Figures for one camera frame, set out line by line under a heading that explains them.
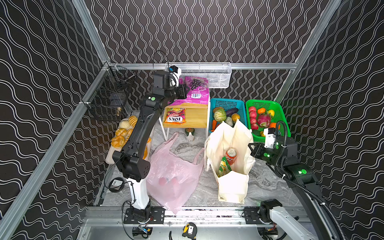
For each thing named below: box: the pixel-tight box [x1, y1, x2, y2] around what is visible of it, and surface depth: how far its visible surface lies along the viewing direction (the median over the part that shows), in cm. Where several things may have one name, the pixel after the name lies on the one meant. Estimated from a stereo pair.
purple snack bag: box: [168, 76, 210, 106], surface depth 76 cm
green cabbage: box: [213, 107, 227, 123], surface depth 109 cm
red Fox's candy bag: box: [164, 108, 186, 125], surface depth 94 cm
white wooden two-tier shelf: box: [159, 90, 211, 142], surface depth 92 cm
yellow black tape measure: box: [182, 222, 198, 240], surface depth 70 cm
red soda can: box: [225, 148, 237, 166], surface depth 87 cm
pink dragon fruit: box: [257, 114, 271, 128], surface depth 108 cm
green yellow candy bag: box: [217, 156, 232, 178], surface depth 85 cm
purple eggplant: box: [225, 108, 239, 117], surface depth 118 cm
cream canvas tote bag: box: [204, 119, 256, 204], surface depth 78 cm
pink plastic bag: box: [146, 132, 205, 215], surface depth 88 cm
